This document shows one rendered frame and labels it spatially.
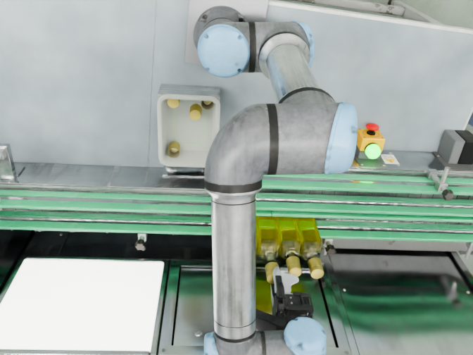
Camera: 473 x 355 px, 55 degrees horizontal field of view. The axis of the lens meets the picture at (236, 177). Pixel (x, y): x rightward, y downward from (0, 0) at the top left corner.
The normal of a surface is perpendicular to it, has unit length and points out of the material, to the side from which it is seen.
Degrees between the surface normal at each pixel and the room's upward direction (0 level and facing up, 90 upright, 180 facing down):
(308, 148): 8
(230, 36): 8
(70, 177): 90
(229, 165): 25
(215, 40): 8
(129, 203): 90
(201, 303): 90
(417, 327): 91
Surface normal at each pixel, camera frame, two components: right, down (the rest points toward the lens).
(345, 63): 0.04, 0.52
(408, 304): 0.04, -0.86
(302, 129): 0.04, -0.17
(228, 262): -0.21, 0.23
